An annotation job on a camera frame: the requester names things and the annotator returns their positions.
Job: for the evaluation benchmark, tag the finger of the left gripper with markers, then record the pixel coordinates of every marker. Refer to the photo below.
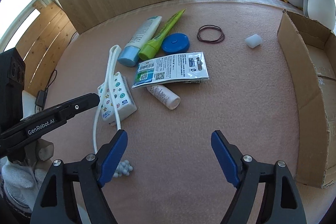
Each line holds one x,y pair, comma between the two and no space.
35,126

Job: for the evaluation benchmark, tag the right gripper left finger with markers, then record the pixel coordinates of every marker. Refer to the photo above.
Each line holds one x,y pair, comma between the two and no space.
56,201

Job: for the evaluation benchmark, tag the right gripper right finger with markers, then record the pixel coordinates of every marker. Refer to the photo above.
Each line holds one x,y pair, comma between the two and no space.
281,202

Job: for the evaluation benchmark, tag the white massage stick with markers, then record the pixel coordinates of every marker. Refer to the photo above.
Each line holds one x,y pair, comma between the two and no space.
108,83

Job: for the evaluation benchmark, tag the tissue pack with stars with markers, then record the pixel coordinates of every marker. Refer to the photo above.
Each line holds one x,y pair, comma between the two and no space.
124,100

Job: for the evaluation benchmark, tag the white tube blue cap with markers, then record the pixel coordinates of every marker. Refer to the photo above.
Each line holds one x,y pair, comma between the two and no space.
129,55

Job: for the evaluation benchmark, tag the small white bottle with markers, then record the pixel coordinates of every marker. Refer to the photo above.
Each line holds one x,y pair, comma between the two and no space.
165,96

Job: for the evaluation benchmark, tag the green tube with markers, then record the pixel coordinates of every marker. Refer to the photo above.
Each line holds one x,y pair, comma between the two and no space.
151,48

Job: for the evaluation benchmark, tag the printed sachet packet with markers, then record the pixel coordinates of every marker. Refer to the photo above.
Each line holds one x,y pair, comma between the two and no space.
182,67

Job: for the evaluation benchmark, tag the blue round tape measure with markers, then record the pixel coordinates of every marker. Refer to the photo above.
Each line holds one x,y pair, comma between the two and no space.
175,43

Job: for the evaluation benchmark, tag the cardboard box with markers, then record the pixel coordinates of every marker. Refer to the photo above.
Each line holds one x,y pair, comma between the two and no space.
309,50

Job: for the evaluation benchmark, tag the black camera box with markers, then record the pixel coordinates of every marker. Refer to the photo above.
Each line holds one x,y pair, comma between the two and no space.
12,85

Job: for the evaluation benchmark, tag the wooden slat wall panel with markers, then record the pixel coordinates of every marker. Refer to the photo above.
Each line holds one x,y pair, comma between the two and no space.
43,43

